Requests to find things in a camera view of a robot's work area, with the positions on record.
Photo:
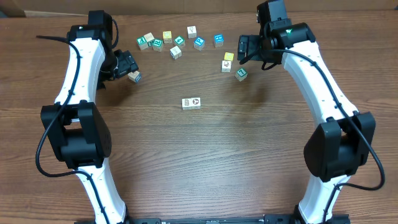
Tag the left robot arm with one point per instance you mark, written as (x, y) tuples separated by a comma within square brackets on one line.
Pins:
[(74, 126)]

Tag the white block red picture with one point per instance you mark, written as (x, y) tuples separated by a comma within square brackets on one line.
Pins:
[(226, 66)]

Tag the green number four block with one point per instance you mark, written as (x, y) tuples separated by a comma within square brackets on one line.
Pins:
[(179, 41)]

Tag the yellow block right side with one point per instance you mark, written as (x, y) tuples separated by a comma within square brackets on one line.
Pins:
[(228, 56)]

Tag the yellow block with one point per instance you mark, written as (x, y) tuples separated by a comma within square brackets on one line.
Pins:
[(228, 56), (167, 37)]

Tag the green number seven block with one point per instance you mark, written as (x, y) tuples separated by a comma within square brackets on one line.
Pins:
[(241, 74)]

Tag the white block owl picture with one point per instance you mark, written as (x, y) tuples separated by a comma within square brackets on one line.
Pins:
[(186, 104)]

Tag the white block top row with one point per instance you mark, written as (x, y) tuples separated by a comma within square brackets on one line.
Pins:
[(192, 32)]

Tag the white block dark round picture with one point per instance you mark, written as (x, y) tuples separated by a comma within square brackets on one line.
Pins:
[(195, 103)]

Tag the yellow top block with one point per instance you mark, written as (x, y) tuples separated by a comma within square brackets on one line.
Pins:
[(167, 37)]

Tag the blue picture block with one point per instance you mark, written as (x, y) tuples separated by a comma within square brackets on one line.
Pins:
[(218, 40)]

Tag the green letter block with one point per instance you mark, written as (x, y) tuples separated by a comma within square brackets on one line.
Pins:
[(157, 45)]

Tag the green wheelchair symbol block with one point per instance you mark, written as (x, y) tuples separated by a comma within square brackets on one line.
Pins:
[(142, 43)]

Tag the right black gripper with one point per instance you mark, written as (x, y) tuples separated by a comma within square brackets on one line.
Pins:
[(253, 43)]

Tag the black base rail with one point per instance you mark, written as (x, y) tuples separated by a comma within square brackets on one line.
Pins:
[(211, 220)]

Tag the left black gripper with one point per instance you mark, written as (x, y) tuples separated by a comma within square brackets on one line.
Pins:
[(127, 61)]

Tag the cardboard backboard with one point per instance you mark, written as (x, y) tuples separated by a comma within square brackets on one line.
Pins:
[(20, 8)]

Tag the blue letter P block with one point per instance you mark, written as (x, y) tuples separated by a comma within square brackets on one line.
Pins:
[(199, 43)]

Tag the white block blue side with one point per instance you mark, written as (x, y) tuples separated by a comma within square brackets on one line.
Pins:
[(175, 52)]

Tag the plain white lettered block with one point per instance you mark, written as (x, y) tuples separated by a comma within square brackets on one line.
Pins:
[(149, 38)]

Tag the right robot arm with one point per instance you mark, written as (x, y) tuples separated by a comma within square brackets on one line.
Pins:
[(341, 141)]

